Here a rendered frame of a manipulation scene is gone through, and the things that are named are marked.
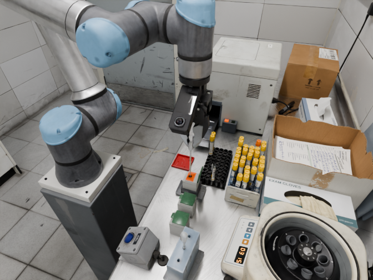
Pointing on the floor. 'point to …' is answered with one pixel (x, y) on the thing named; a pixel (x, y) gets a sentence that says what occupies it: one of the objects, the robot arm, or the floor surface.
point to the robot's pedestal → (97, 221)
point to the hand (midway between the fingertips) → (190, 145)
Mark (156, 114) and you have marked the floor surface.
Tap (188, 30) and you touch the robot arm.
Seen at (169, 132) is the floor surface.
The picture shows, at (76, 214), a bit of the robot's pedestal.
